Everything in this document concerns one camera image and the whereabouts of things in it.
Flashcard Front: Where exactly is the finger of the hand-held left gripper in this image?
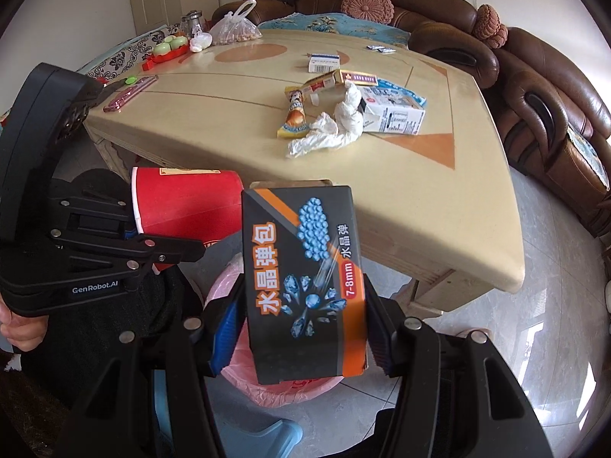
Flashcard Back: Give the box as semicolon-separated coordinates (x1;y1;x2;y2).
48;193;139;234
49;230;207;278

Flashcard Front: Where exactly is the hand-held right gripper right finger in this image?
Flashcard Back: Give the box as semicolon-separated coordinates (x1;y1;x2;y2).
364;273;557;458

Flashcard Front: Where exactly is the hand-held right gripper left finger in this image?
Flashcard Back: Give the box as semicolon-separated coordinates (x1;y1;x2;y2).
53;274;249;458

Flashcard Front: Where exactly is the red paper cup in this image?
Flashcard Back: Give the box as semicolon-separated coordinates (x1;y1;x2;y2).
131;166;244;269

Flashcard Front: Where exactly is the black box with blue print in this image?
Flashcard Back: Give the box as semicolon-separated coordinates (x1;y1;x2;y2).
241;184;370;386

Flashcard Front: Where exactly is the pink bag-lined trash bin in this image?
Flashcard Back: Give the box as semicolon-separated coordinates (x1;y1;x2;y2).
203;252;349;408

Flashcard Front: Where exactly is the yellow snack wrapper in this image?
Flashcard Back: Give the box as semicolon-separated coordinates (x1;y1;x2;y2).
277;87;312;140

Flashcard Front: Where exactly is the blue white medicine box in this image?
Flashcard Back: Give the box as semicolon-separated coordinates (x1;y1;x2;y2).
377;79;427;106

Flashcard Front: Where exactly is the person's left hand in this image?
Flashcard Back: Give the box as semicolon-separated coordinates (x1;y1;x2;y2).
0;293;49;355

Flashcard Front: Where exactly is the black knife with green cap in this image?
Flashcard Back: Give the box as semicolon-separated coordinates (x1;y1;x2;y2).
97;76;139;102

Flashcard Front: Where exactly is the pink phone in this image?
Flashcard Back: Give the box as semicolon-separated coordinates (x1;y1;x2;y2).
103;75;159;114

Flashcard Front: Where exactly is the black white floral cloth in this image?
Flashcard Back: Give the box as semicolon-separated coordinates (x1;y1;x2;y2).
79;24;181;82

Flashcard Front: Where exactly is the beige table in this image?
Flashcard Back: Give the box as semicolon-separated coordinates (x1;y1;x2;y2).
83;29;526;318

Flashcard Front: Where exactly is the red tray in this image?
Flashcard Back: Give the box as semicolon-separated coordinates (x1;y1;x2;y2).
141;40;194;72

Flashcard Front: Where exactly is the long crumpled white tissue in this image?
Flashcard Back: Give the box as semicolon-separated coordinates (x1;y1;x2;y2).
285;113;360;160

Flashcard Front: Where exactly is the glass jar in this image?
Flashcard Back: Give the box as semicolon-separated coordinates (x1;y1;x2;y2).
180;10;205;38

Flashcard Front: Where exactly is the white milk carton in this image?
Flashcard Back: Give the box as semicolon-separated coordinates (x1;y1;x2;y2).
359;87;427;135

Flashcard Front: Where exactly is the red white cigarette pack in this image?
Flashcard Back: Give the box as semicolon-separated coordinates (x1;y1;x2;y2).
300;74;341;97

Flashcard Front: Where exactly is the white plastic bag of nuts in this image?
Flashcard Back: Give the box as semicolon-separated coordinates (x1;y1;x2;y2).
209;0;263;47

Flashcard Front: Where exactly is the white box with blue stripe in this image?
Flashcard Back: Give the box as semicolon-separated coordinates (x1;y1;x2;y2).
307;52;343;74

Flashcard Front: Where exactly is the gold red box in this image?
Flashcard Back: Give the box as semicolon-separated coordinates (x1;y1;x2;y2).
334;69;379;88

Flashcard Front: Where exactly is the teal floral blanket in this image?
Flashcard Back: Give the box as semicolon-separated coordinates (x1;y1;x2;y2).
258;11;411;50

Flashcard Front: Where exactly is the patterned sofa cushion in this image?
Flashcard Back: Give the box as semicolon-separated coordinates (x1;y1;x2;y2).
566;119;611;188

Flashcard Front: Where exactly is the brown leather sofa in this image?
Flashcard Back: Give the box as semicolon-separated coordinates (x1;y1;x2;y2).
211;0;501;89
487;26;611;240

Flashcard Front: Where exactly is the large pink round cushion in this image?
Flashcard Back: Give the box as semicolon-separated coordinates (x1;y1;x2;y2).
340;0;395;23

